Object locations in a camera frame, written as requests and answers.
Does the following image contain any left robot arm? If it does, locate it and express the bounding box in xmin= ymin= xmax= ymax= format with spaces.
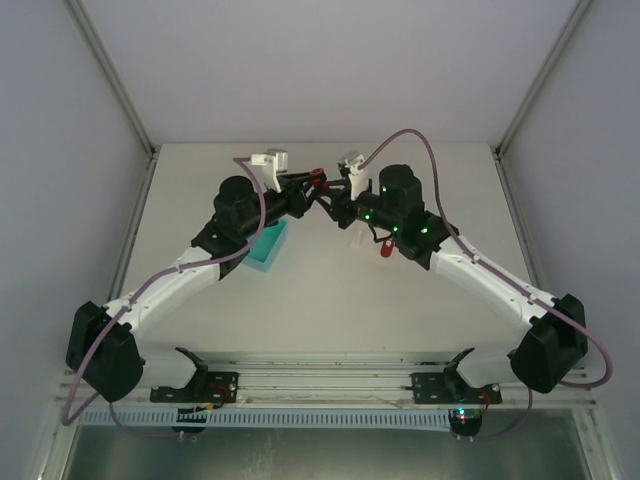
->
xmin=66 ymin=169 xmax=326 ymax=403

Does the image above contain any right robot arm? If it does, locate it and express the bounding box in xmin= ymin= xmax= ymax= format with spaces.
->
xmin=313 ymin=165 xmax=588 ymax=399

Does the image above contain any teal plastic parts bin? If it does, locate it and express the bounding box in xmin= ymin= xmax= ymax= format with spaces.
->
xmin=242 ymin=219 xmax=288 ymax=273

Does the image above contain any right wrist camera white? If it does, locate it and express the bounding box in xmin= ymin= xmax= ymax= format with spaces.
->
xmin=337 ymin=150 xmax=370 ymax=201

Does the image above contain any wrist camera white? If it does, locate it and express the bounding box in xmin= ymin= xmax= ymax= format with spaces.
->
xmin=250 ymin=149 xmax=288 ymax=193
xmin=337 ymin=150 xmax=370 ymax=201

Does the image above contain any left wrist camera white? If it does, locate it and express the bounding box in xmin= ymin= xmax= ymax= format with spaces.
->
xmin=250 ymin=149 xmax=288 ymax=193

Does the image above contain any white base plate with pegs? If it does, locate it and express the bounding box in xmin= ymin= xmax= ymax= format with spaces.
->
xmin=349 ymin=225 xmax=381 ymax=256

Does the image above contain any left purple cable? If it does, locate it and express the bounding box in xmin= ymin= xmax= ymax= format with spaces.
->
xmin=60 ymin=156 xmax=268 ymax=442

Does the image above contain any right aluminium corner post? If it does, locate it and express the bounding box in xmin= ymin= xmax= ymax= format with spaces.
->
xmin=493 ymin=0 xmax=593 ymax=162

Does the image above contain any aluminium corner post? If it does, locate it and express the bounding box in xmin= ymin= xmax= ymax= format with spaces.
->
xmin=493 ymin=0 xmax=593 ymax=162
xmin=63 ymin=0 xmax=156 ymax=158

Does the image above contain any aluminium rail frame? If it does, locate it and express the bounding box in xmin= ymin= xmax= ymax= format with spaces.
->
xmin=54 ymin=352 xmax=599 ymax=407

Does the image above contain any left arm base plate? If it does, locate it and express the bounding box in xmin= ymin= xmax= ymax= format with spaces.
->
xmin=149 ymin=371 xmax=239 ymax=404

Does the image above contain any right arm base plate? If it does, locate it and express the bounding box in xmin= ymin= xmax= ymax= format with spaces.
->
xmin=406 ymin=372 xmax=503 ymax=405

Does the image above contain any grey slotted cable duct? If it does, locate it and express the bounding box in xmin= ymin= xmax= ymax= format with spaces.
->
xmin=79 ymin=407 xmax=450 ymax=433

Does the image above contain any left aluminium corner post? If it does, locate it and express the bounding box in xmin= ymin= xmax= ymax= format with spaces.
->
xmin=63 ymin=0 xmax=156 ymax=158

